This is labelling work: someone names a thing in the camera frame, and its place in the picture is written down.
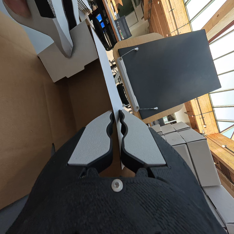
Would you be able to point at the white plastic bar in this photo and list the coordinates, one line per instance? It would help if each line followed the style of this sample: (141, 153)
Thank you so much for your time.
(128, 82)

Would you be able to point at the blue-lit monitor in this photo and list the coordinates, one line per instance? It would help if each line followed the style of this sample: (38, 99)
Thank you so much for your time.
(99, 18)

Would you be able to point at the black mesh office chair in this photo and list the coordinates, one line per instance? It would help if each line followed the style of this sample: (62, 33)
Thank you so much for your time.
(121, 95)

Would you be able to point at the dark display screen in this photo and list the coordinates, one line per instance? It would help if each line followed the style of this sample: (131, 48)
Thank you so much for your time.
(122, 27)

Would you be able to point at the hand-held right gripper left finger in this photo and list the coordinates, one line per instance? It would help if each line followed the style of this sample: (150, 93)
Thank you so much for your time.
(91, 140)

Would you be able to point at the large window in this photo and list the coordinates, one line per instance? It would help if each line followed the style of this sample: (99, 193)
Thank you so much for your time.
(224, 60)

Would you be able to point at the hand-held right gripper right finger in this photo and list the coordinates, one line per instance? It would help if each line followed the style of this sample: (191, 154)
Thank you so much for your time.
(142, 142)

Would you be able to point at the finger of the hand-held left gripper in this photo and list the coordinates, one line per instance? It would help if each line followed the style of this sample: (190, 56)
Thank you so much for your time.
(70, 12)
(60, 34)

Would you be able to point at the wooden partition board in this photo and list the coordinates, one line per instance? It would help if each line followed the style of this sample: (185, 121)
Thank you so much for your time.
(139, 39)

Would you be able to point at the stack of flat cardboard sheets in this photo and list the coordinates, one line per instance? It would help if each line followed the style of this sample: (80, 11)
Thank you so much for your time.
(85, 5)

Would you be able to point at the stack of white folded boxes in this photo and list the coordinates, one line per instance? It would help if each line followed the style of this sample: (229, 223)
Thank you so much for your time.
(193, 151)

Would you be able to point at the wooden window ledge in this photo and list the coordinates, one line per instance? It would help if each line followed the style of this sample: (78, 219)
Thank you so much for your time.
(215, 146)

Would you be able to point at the white cardboard box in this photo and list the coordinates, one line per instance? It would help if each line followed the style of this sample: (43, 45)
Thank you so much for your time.
(36, 109)

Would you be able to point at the black felt panel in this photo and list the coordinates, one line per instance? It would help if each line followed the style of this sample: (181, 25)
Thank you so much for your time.
(170, 73)

